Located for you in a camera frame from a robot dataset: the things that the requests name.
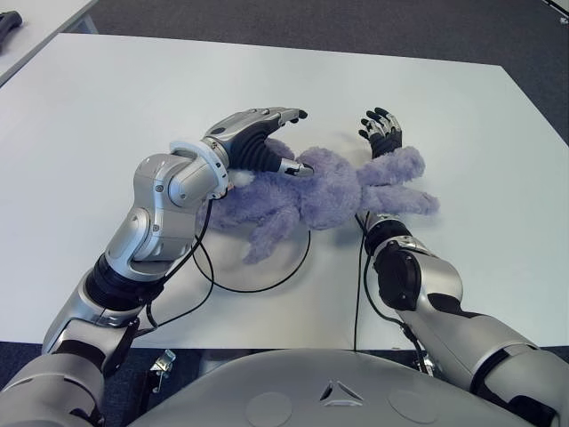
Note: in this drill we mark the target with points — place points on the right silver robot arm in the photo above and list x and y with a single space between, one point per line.
435 289

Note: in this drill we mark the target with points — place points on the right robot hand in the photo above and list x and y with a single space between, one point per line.
384 133

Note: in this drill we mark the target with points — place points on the white corner table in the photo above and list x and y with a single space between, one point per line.
558 6

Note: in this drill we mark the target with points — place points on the black object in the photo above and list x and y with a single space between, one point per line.
10 21

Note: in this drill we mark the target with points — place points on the purple plush doll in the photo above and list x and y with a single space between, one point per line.
320 195

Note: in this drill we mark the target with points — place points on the white plate black rim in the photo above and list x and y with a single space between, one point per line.
275 267

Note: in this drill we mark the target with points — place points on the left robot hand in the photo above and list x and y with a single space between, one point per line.
253 142

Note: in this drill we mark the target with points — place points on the metal table clamp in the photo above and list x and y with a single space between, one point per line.
163 364

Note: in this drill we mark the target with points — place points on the silver robot torso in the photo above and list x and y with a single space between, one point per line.
266 391

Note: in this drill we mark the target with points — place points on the white side table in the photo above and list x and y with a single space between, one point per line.
40 31

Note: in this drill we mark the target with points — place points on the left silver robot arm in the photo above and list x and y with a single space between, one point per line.
133 249

